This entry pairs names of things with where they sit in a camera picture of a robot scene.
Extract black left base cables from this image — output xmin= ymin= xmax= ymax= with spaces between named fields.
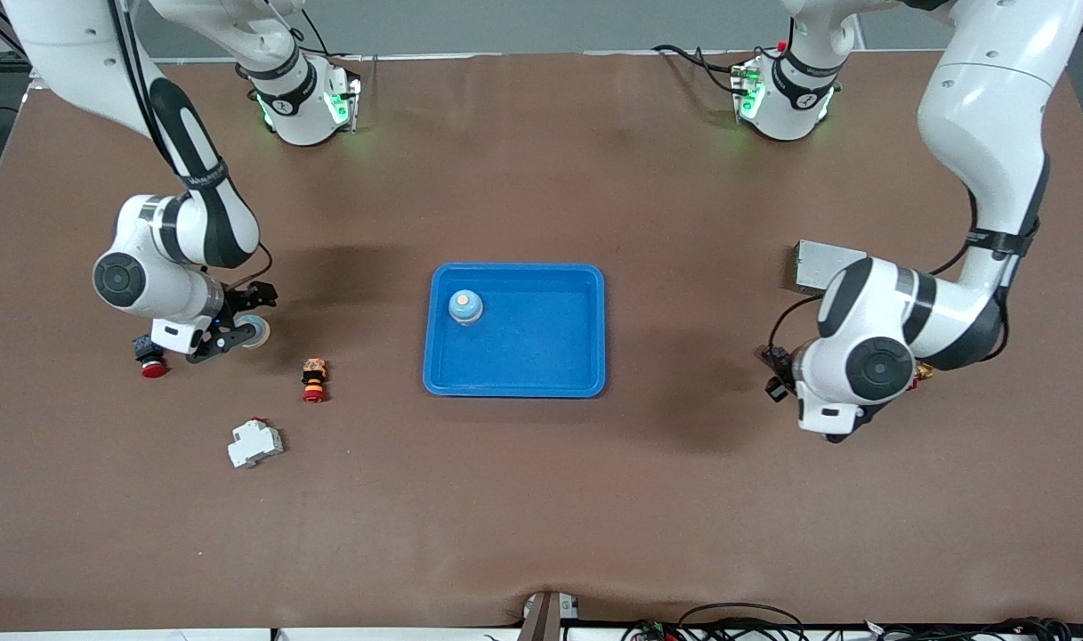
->
xmin=652 ymin=43 xmax=756 ymax=94

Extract grey metal box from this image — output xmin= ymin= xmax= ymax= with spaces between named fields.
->
xmin=791 ymin=239 xmax=869 ymax=297

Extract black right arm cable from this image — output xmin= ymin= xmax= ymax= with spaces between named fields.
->
xmin=105 ymin=0 xmax=275 ymax=286

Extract red mushroom button dark body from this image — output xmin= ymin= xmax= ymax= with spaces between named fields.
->
xmin=132 ymin=334 xmax=169 ymax=379

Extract blue plastic tray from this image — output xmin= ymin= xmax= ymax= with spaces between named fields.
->
xmin=422 ymin=262 xmax=606 ymax=399

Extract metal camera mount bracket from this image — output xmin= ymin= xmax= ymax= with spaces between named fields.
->
xmin=519 ymin=590 xmax=582 ymax=641

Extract black cable bundle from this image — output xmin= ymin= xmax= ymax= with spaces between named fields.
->
xmin=621 ymin=602 xmax=1083 ymax=641

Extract black right base cable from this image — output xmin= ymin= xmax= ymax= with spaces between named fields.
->
xmin=292 ymin=9 xmax=364 ymax=81

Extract white circuit breaker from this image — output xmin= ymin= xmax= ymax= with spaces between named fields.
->
xmin=227 ymin=417 xmax=285 ymax=470

